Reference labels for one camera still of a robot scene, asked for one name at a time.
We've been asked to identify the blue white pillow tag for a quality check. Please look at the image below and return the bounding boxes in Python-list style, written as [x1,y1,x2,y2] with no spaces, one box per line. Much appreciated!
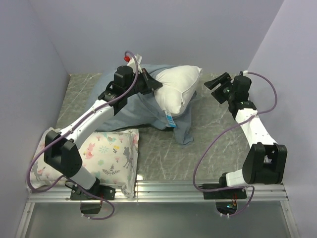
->
[164,111,177,128]

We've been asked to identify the white pillow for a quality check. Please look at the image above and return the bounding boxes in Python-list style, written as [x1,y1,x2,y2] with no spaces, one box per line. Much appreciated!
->
[154,65,202,116]

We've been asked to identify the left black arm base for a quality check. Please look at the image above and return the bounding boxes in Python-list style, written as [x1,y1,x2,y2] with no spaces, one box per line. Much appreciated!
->
[64,180,116,216]

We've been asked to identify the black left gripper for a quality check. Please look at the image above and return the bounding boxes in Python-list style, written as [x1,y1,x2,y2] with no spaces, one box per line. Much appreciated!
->
[125,67,162,97]

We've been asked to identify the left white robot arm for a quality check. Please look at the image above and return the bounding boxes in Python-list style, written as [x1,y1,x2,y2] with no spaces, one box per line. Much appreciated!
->
[44,65,162,199]

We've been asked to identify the blue-grey pillowcase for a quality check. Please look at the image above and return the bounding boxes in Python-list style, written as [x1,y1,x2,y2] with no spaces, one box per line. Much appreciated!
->
[97,64,196,145]

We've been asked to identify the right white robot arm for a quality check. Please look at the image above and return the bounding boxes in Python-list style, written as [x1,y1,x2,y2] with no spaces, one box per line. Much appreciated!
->
[204,70,287,198]

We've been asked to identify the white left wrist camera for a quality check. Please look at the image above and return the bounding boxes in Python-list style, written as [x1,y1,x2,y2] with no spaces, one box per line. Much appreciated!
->
[124,54,142,73]

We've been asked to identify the aluminium front rail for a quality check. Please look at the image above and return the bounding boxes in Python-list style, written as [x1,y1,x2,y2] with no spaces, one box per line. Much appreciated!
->
[27,181,288,203]

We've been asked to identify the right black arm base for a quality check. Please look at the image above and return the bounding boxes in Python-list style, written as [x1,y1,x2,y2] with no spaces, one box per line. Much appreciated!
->
[198,183,247,217]

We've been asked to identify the floral deer print pillow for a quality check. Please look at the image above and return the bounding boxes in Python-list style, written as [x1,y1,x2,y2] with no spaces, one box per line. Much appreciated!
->
[30,129,139,198]

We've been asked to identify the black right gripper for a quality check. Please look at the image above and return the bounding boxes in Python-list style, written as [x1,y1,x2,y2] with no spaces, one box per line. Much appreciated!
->
[204,72,235,104]

